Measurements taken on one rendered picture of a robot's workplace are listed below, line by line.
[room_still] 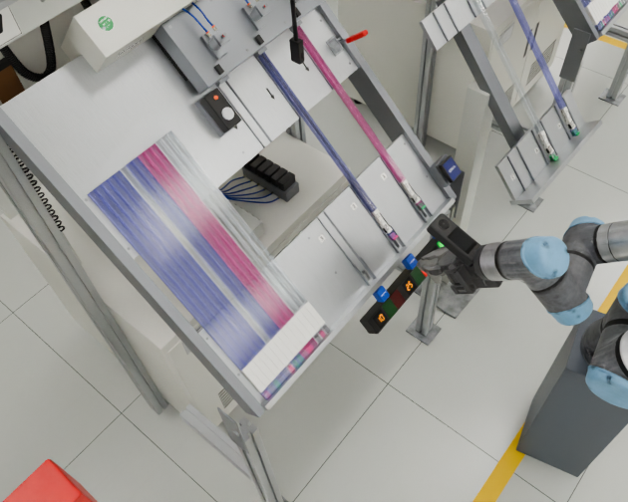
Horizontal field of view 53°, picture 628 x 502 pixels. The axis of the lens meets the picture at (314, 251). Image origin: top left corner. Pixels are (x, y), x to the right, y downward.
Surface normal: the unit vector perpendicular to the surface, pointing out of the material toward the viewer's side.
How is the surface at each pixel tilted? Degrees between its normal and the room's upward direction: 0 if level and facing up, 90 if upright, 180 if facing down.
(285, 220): 0
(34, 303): 0
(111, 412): 0
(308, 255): 44
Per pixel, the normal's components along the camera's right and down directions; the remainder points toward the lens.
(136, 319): -0.06, -0.59
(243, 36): 0.50, -0.08
